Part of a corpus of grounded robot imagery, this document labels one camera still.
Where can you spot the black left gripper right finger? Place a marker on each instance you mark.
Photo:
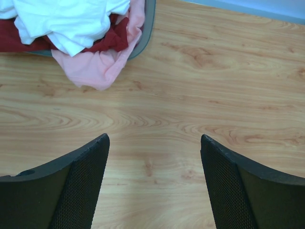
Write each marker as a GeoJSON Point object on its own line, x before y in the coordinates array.
{"type": "Point", "coordinates": [245, 194]}

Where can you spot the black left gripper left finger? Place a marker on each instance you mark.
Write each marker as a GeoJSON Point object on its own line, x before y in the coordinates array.
{"type": "Point", "coordinates": [60, 194]}

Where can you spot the white t-shirt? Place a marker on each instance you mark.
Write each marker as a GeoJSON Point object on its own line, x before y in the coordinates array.
{"type": "Point", "coordinates": [28, 16]}

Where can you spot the salmon pink t-shirt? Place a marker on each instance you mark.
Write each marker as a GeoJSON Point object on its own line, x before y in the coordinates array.
{"type": "Point", "coordinates": [100, 69]}

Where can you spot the dark red t-shirt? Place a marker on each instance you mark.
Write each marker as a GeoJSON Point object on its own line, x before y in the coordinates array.
{"type": "Point", "coordinates": [115, 38]}

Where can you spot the grey laundry basket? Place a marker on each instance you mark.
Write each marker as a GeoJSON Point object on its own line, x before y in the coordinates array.
{"type": "Point", "coordinates": [91, 18]}

